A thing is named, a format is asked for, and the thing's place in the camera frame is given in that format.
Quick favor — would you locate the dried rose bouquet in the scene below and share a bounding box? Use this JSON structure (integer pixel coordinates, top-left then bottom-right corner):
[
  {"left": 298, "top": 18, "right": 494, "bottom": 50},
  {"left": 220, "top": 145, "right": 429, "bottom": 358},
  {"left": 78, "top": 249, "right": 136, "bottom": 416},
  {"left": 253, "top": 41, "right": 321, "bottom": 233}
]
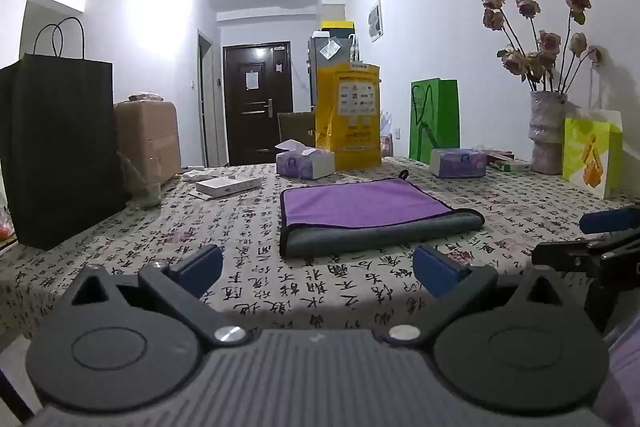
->
[{"left": 481, "top": 0, "right": 608, "bottom": 94}]

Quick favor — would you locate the dark brown door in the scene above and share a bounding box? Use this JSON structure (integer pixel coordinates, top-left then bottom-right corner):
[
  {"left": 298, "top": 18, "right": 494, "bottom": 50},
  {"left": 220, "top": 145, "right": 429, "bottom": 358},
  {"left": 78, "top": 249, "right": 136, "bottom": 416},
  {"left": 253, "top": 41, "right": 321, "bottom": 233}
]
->
[{"left": 222, "top": 41, "right": 293, "bottom": 166}]

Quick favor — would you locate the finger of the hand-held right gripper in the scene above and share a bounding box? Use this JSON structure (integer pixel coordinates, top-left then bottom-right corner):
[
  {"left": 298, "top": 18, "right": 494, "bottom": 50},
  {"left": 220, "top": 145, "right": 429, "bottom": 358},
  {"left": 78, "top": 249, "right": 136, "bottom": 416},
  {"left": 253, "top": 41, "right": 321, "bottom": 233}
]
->
[
  {"left": 579, "top": 205, "right": 640, "bottom": 236},
  {"left": 531, "top": 233, "right": 640, "bottom": 281}
]

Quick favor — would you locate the white wrapped vase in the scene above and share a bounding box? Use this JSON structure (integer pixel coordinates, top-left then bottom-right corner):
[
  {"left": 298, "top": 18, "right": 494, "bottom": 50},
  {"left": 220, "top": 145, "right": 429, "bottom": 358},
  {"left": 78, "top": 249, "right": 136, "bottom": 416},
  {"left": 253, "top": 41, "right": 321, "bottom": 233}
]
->
[{"left": 529, "top": 90, "right": 569, "bottom": 174}]

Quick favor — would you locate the purple tissue box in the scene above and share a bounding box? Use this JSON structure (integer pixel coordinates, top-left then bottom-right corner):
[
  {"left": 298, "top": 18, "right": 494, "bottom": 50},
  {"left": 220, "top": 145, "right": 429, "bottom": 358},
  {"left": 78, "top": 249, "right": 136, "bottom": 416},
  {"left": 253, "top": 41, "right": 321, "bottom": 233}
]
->
[
  {"left": 275, "top": 140, "right": 336, "bottom": 180},
  {"left": 430, "top": 148, "right": 488, "bottom": 178}
]

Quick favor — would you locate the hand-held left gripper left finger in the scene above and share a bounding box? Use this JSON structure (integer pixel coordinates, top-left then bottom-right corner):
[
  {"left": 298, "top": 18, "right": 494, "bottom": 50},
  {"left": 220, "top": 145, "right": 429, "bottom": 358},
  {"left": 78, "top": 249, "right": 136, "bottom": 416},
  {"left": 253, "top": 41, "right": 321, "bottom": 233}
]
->
[{"left": 59, "top": 244, "right": 249, "bottom": 348}]

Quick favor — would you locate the yellow-green paper bag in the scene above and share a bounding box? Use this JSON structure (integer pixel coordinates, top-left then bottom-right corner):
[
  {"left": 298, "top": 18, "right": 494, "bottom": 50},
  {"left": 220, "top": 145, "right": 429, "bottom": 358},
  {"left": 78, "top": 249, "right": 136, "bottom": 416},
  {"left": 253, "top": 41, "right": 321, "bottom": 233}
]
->
[{"left": 562, "top": 109, "right": 624, "bottom": 200}]

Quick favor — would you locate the purple and grey towel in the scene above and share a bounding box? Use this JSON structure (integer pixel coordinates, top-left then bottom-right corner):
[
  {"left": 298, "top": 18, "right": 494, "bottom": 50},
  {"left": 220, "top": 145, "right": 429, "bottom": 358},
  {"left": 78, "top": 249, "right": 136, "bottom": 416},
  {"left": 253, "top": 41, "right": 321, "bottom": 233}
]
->
[{"left": 278, "top": 169, "right": 486, "bottom": 259}]

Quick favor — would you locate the green paper bag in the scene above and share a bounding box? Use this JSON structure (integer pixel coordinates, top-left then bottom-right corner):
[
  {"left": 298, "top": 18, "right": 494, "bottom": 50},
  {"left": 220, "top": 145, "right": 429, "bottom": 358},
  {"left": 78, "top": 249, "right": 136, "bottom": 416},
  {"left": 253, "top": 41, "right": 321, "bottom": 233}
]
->
[{"left": 409, "top": 78, "right": 460, "bottom": 164}]

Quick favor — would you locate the black paper bag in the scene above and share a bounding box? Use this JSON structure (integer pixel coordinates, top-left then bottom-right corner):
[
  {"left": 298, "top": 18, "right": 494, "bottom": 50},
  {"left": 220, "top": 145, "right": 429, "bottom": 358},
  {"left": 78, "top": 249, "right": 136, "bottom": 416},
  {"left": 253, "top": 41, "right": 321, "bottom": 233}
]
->
[{"left": 0, "top": 17, "right": 127, "bottom": 252}]

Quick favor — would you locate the purple cloth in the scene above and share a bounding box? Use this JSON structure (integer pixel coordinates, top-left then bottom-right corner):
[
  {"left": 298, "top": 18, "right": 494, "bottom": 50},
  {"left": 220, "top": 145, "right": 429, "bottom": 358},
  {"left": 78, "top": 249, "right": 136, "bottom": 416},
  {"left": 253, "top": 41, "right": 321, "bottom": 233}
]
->
[{"left": 595, "top": 326, "right": 640, "bottom": 427}]

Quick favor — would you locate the wall picture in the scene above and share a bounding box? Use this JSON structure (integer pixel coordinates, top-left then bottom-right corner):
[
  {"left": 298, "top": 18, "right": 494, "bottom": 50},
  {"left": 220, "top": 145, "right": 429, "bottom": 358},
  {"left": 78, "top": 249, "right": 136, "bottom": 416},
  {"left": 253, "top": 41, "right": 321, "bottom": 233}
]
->
[{"left": 367, "top": 0, "right": 383, "bottom": 44}]

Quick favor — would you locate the printed tablecloth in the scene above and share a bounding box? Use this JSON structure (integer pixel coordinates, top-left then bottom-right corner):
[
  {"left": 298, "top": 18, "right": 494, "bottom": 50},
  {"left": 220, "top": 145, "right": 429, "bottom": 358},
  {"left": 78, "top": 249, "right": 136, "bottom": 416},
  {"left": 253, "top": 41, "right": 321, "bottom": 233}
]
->
[{"left": 0, "top": 155, "right": 640, "bottom": 349}]

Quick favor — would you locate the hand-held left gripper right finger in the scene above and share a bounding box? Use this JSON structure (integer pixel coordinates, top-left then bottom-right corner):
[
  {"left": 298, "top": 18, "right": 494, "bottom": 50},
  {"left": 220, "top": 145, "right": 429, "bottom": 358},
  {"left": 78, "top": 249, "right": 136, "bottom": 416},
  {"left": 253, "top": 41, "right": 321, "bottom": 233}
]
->
[{"left": 388, "top": 244, "right": 577, "bottom": 344}]

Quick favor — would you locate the flat green and white box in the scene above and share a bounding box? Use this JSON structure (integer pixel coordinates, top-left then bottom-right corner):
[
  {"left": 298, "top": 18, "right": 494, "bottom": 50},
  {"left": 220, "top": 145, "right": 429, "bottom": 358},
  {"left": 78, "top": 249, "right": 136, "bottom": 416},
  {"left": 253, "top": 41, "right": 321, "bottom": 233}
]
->
[{"left": 488, "top": 159, "right": 533, "bottom": 172}]

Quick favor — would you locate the small brown cardboard box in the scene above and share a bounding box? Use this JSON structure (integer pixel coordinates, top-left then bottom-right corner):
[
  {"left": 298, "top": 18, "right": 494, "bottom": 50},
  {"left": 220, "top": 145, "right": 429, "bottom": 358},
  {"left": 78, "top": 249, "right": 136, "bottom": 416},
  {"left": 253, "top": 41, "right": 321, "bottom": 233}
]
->
[{"left": 277, "top": 111, "right": 317, "bottom": 150}]

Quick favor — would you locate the clear glass jar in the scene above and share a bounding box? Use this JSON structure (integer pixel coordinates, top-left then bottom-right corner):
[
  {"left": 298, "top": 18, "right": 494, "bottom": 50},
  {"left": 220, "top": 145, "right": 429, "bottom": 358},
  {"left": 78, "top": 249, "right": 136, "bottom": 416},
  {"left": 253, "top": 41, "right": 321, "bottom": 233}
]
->
[{"left": 118, "top": 151, "right": 166, "bottom": 208}]

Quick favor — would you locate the grey refrigerator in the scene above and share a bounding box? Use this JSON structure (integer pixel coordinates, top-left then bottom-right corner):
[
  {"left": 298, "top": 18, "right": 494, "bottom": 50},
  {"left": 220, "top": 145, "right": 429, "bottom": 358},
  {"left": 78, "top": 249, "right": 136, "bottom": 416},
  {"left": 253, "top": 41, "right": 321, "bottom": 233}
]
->
[{"left": 307, "top": 31, "right": 355, "bottom": 112}]

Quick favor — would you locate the yellow shopping bag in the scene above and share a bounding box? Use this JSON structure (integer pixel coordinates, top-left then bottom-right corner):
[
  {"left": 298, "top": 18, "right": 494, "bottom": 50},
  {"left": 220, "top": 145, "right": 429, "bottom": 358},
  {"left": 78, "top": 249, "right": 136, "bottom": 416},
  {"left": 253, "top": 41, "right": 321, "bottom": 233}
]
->
[{"left": 315, "top": 63, "right": 383, "bottom": 170}]

